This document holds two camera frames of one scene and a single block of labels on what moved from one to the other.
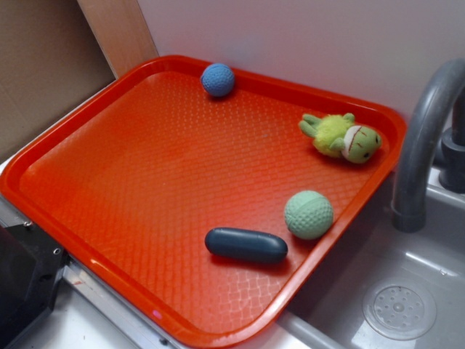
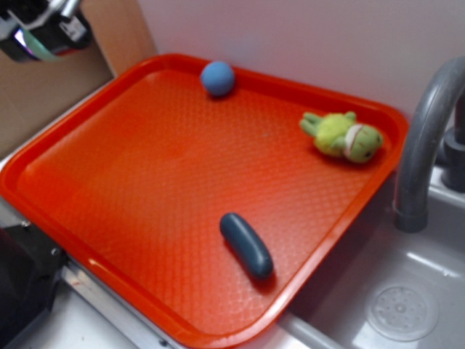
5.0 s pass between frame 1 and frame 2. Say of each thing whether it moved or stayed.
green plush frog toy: stayed
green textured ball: moved
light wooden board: stayed
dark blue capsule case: moved
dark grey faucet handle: stayed
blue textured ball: stayed
